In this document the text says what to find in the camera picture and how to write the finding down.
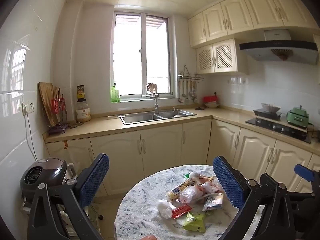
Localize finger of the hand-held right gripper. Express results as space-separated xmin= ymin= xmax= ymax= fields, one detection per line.
xmin=287 ymin=190 xmax=320 ymax=220
xmin=294 ymin=164 xmax=320 ymax=182

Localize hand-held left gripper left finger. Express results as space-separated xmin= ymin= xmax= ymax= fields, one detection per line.
xmin=26 ymin=153 xmax=110 ymax=240

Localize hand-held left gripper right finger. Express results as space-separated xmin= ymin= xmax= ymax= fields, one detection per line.
xmin=213 ymin=156 xmax=297 ymax=240

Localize silver printed food packet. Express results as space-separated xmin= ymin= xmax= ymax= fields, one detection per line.
xmin=201 ymin=193 xmax=224 ymax=212

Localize red print white plastic bag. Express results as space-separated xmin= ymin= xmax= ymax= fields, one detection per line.
xmin=179 ymin=182 xmax=224 ymax=203

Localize clear plastic bag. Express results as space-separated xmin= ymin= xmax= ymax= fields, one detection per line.
xmin=157 ymin=199 xmax=177 ymax=219

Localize cartoon print clear bag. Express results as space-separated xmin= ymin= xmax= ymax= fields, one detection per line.
xmin=188 ymin=171 xmax=216 ymax=188

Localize brown rice cooker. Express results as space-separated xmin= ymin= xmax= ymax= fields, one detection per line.
xmin=20 ymin=157 xmax=69 ymax=200

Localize round marble table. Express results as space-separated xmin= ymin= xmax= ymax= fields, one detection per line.
xmin=114 ymin=164 xmax=265 ymax=240

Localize yellow corn snack packet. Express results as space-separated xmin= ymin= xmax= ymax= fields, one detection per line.
xmin=166 ymin=177 xmax=194 ymax=202

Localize green yellow snack packet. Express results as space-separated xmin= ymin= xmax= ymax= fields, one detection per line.
xmin=182 ymin=212 xmax=206 ymax=233

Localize black gas hob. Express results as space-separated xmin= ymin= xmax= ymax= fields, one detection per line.
xmin=245 ymin=117 xmax=312 ymax=144

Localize beige kitchen countertop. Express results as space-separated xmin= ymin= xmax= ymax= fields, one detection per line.
xmin=42 ymin=106 xmax=320 ymax=155

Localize red sachet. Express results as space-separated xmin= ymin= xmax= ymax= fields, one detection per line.
xmin=171 ymin=203 xmax=193 ymax=220

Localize green electric pot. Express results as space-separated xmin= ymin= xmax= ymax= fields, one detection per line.
xmin=286 ymin=106 xmax=310 ymax=126

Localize purple holder tray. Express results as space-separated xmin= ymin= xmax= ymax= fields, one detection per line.
xmin=47 ymin=123 xmax=70 ymax=135

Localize glass jar with label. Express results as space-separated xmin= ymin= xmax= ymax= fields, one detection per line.
xmin=76 ymin=101 xmax=91 ymax=123

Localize black induction cooker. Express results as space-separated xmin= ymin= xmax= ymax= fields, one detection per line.
xmin=253 ymin=108 xmax=282 ymax=120

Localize cream base cabinets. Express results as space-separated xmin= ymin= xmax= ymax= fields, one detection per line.
xmin=46 ymin=119 xmax=320 ymax=198

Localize grey bowl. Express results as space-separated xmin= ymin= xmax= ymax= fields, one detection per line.
xmin=261 ymin=103 xmax=281 ymax=112

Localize steel double sink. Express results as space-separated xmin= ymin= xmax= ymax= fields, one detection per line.
xmin=120 ymin=109 xmax=198 ymax=125

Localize red utensil holder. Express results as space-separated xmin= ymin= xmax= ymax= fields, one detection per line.
xmin=51 ymin=97 xmax=67 ymax=125

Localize dark sauce bottle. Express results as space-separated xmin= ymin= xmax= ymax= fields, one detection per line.
xmin=76 ymin=85 xmax=85 ymax=103

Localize green dish soap bottle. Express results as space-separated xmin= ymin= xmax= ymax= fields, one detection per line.
xmin=111 ymin=84 xmax=121 ymax=103

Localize wooden cutting board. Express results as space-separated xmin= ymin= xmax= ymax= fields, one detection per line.
xmin=38 ymin=82 xmax=59 ymax=127

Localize row of hanging utensils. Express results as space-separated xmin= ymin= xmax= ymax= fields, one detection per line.
xmin=177 ymin=79 xmax=199 ymax=103

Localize metal utensil rack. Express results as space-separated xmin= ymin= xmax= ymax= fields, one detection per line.
xmin=177 ymin=65 xmax=204 ymax=81

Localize grey range hood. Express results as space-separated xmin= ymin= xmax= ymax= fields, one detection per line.
xmin=239 ymin=29 xmax=319 ymax=65

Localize white framed window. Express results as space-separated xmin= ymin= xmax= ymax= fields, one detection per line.
xmin=111 ymin=10 xmax=175 ymax=103

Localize cream lattice door cabinet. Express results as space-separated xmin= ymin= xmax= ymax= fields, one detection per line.
xmin=196 ymin=38 xmax=249 ymax=75

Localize white power cable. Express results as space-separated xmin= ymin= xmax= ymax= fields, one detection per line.
xmin=24 ymin=110 xmax=39 ymax=162

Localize white wall socket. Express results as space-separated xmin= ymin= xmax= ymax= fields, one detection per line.
xmin=21 ymin=101 xmax=35 ymax=116

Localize cream wall cabinets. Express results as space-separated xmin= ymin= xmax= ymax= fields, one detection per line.
xmin=187 ymin=0 xmax=320 ymax=48

